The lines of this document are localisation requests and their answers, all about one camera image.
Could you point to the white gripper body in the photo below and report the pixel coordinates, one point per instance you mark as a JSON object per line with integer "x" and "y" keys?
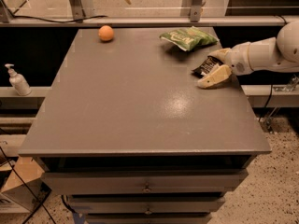
{"x": 237, "y": 59}

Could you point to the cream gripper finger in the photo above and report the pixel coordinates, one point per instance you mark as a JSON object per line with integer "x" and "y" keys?
{"x": 218, "y": 74}
{"x": 221, "y": 55}

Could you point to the black rxbar chocolate bar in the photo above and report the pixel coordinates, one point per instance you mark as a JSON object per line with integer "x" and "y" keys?
{"x": 206, "y": 66}

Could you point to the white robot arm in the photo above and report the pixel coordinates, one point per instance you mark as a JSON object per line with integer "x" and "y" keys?
{"x": 275, "y": 54}

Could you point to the green chip bag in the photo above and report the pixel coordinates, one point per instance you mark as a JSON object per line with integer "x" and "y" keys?
{"x": 189, "y": 38}

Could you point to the grey drawer cabinet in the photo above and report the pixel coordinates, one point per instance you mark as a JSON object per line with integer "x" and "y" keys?
{"x": 126, "y": 135}

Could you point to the orange fruit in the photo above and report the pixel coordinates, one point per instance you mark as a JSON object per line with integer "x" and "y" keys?
{"x": 106, "y": 33}

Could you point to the white pump bottle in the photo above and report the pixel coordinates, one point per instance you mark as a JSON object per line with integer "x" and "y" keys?
{"x": 17, "y": 81}

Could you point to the cardboard box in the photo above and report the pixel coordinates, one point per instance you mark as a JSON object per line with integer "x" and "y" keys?
{"x": 19, "y": 192}

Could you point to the left metal bracket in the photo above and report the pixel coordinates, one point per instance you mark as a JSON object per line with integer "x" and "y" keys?
{"x": 82, "y": 9}

